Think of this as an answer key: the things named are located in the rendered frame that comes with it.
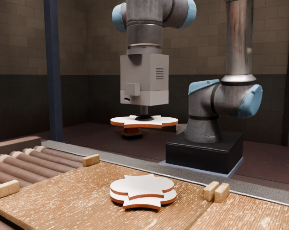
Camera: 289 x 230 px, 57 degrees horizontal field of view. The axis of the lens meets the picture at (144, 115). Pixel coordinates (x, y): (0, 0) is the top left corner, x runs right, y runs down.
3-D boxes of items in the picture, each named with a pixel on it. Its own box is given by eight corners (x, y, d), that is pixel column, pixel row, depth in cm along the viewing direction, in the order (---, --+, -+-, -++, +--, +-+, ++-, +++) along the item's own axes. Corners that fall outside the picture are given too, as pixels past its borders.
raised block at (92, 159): (96, 161, 86) (96, 153, 86) (100, 162, 85) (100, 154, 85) (81, 166, 82) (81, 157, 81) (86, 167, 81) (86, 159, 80)
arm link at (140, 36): (146, 22, 51) (117, 27, 56) (146, 47, 51) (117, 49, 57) (169, 28, 56) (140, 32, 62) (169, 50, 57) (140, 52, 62)
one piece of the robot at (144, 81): (107, 36, 55) (108, 115, 57) (140, 31, 49) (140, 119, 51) (139, 41, 62) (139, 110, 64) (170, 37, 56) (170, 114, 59)
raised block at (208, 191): (212, 190, 64) (212, 180, 64) (219, 192, 63) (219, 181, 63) (202, 200, 59) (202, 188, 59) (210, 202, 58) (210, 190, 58)
